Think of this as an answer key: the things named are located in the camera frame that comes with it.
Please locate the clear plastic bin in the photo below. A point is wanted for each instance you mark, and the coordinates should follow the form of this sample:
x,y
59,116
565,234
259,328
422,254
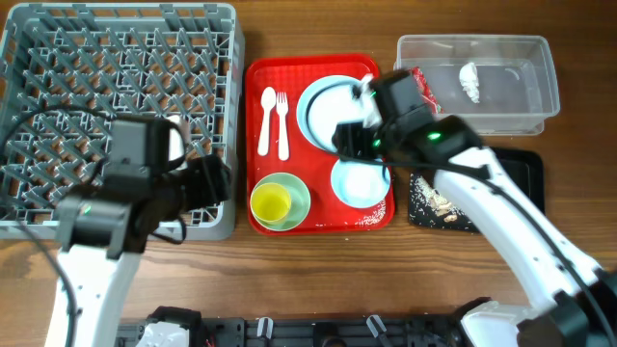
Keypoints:
x,y
517,80

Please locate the red plastic tray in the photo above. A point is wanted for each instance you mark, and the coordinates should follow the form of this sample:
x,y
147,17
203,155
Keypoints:
x,y
313,166

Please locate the white plastic fork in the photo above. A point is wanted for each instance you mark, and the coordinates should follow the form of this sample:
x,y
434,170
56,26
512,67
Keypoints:
x,y
282,109

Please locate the grey dishwasher rack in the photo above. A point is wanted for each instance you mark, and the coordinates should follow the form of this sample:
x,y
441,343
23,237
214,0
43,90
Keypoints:
x,y
67,69

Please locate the white napkin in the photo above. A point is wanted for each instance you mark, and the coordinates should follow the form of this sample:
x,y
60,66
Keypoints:
x,y
469,81

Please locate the yellow plastic cup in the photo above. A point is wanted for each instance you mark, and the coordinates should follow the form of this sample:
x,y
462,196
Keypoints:
x,y
270,203

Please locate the white plastic spoon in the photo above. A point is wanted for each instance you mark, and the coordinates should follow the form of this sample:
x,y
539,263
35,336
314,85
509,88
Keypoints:
x,y
268,103

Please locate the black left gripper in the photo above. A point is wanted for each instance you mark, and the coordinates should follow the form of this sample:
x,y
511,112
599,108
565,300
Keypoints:
x,y
210,178

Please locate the red snack wrapper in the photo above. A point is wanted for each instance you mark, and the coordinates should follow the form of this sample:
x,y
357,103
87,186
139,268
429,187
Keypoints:
x,y
425,90

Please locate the food scraps and rice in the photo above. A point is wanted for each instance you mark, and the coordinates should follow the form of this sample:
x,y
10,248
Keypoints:
x,y
429,203

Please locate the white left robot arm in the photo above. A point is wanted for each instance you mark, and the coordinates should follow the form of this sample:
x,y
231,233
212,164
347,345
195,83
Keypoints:
x,y
103,230

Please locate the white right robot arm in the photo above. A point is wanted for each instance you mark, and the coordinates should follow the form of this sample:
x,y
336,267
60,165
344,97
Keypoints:
x,y
572,299

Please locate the light blue plate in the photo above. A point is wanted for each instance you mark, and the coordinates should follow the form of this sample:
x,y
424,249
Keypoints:
x,y
322,105

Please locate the light green bowl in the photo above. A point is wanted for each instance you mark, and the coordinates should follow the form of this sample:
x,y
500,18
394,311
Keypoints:
x,y
301,200

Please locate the light blue bowl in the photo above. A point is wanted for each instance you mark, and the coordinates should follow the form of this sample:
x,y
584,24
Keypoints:
x,y
359,185

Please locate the black plastic tray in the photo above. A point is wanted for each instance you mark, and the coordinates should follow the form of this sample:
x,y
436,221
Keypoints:
x,y
524,167

